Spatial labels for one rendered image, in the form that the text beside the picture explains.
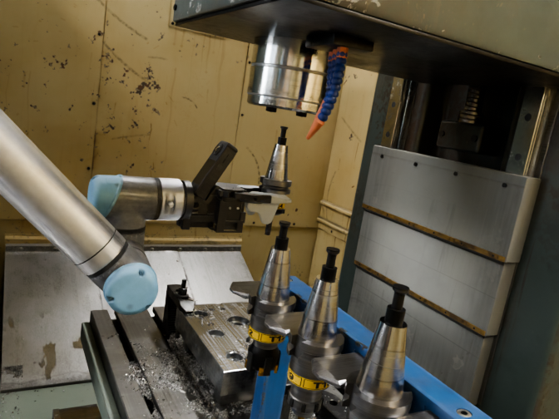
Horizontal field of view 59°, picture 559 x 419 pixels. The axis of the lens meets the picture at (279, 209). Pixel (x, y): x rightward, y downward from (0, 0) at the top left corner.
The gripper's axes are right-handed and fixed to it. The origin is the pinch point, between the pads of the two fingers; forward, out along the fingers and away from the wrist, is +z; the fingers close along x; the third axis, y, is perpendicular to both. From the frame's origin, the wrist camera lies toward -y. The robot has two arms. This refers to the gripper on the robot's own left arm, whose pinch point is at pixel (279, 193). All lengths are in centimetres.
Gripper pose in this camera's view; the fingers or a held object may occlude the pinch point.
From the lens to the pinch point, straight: 97.9
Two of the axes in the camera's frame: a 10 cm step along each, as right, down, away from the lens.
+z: 8.7, 0.3, 4.9
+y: -1.5, 9.7, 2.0
